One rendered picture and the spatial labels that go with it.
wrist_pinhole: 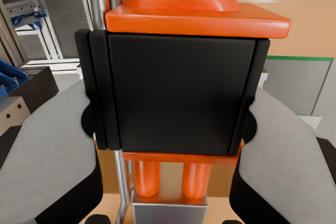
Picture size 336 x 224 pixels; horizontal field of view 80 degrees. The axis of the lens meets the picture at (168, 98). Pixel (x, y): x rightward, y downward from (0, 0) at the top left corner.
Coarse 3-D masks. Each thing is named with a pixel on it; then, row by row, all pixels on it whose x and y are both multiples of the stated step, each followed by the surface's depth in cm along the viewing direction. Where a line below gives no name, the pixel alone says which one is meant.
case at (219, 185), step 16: (96, 144) 51; (112, 160) 47; (112, 176) 43; (128, 176) 43; (224, 176) 44; (112, 192) 40; (208, 192) 40; (224, 192) 40; (96, 208) 43; (112, 208) 42; (128, 208) 42; (208, 208) 42; (224, 208) 41
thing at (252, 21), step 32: (128, 32) 8; (160, 32) 8; (192, 32) 8; (224, 32) 8; (256, 32) 8; (128, 64) 9; (160, 64) 9; (192, 64) 9; (224, 64) 9; (256, 64) 9; (128, 96) 10; (160, 96) 10; (192, 96) 10; (224, 96) 10; (128, 128) 11; (160, 128) 11; (192, 128) 11; (224, 128) 11; (160, 160) 12; (192, 160) 12; (224, 160) 12
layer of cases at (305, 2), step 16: (240, 0) 67; (256, 0) 67; (272, 0) 66; (288, 0) 66; (304, 0) 66; (320, 0) 66; (288, 16) 69; (304, 16) 69; (320, 16) 69; (288, 32) 72; (304, 32) 72; (320, 32) 71; (272, 48) 75; (288, 48) 75; (304, 48) 75; (320, 48) 74
